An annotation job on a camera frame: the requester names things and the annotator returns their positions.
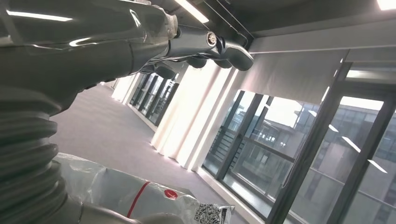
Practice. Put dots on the white courier bag black print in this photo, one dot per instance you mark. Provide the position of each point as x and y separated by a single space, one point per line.
108 185

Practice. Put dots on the square ceiling light panel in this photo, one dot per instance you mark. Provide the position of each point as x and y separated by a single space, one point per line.
386 3

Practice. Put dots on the white vertical curtains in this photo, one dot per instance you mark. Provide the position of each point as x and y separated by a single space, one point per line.
191 117

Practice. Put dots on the grey roller blind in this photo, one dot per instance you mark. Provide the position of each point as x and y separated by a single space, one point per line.
294 74

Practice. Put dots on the window wall with dark frames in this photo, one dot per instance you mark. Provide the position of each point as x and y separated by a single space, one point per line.
309 148

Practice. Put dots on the long ceiling light strip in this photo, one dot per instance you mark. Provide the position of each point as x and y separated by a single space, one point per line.
191 10

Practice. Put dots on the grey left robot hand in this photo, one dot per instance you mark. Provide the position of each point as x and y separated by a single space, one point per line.
77 46

